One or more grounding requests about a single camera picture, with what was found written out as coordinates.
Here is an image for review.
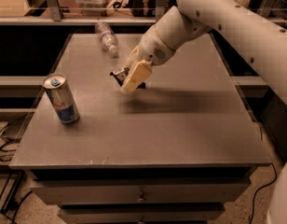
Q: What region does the upper drawer with knob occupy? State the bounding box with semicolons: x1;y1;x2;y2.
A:
32;178;250;206

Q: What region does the grey drawer cabinet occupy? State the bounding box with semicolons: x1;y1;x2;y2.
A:
11;35;270;210

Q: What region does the metal shelf rail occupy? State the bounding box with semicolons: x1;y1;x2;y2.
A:
0;0;287;27

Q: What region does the black cables left floor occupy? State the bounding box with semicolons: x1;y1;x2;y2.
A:
0;114;33;224

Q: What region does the black floor cable right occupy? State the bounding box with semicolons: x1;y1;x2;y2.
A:
247;162;278;224

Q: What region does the black rxbar chocolate wrapper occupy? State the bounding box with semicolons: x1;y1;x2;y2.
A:
110;68;145;91

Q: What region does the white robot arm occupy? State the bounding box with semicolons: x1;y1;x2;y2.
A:
121;0;287;105

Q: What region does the red bull can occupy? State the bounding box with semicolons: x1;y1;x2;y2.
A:
42;73;80;124

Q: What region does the lower drawer with knob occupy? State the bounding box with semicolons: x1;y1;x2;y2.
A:
58;205;225;224

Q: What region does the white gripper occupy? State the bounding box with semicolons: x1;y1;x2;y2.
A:
118;25;175;94

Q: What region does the drawer with knob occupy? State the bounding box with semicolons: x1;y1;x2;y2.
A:
32;178;250;206
58;205;225;224

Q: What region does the clear plastic water bottle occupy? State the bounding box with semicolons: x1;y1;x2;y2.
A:
95;21;118;55

